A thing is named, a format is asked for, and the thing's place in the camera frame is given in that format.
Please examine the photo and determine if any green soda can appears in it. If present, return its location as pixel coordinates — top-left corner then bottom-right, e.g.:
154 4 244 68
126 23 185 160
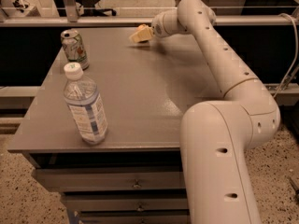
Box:
61 29 89 70

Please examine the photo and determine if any metal window rail frame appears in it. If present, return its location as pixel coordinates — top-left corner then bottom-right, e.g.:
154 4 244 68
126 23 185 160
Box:
0 0 299 27

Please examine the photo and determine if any middle grey drawer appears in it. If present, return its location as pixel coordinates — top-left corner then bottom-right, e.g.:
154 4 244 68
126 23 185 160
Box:
62 191 188 212

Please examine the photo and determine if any top grey drawer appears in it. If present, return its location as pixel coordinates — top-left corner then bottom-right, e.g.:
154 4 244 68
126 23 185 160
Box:
32 166 185 192

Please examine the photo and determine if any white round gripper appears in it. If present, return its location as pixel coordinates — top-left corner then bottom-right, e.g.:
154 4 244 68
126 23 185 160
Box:
129 9 184 43

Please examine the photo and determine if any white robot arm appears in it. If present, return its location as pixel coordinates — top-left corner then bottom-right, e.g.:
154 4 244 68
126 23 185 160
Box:
130 0 280 224

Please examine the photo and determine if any white cable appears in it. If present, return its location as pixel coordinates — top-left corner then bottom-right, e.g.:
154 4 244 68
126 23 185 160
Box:
272 12 299 99

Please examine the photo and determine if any grey drawer cabinet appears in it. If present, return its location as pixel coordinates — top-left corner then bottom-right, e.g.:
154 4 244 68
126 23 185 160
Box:
8 28 221 224

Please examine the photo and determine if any clear plastic water bottle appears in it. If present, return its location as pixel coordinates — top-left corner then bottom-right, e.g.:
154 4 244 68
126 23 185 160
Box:
64 63 107 145

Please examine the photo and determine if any grey drawer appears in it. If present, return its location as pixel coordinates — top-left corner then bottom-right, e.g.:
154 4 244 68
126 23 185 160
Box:
79 210 191 224
62 191 188 212
32 166 185 192

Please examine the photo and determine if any orange fruit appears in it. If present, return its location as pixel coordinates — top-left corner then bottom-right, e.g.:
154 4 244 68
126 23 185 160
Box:
136 24 148 30

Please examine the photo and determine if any bottom grey drawer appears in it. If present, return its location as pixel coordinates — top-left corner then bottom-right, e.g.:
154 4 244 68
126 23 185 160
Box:
79 210 191 224

